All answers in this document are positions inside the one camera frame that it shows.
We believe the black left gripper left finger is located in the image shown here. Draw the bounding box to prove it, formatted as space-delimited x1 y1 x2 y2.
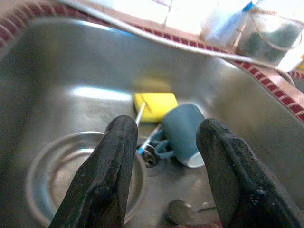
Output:
48 115 139 228

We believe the blue plastic mug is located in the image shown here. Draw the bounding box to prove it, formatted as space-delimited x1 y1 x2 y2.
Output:
151 103 206 169

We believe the steel sink basin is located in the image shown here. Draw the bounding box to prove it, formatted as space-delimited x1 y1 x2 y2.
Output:
0 16 304 228

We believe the round steel bowl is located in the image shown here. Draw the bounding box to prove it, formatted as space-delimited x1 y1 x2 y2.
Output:
25 131 147 226

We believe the clear plastic bucket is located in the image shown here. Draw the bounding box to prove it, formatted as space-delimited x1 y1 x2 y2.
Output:
237 10 304 66

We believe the thin utensil teal tip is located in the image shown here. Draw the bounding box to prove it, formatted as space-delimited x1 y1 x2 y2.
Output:
137 125 164 156

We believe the blue toothbrush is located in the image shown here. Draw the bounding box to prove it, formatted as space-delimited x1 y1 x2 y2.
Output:
218 1 254 36

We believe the white hose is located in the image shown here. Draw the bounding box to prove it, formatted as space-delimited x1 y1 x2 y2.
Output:
54 0 295 86

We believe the thin white stick utensil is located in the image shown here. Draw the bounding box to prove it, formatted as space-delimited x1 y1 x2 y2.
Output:
134 101 147 126

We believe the bright yellow sponge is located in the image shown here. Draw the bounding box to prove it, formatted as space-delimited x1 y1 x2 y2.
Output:
133 92 179 124

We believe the translucent toothbrush cup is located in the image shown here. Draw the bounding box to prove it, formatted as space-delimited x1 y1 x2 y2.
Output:
200 7 240 47

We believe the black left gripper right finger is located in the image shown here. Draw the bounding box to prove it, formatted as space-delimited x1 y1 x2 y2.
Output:
196 118 304 228

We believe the steel ladle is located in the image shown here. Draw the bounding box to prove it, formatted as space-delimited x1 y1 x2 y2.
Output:
166 199 218 226

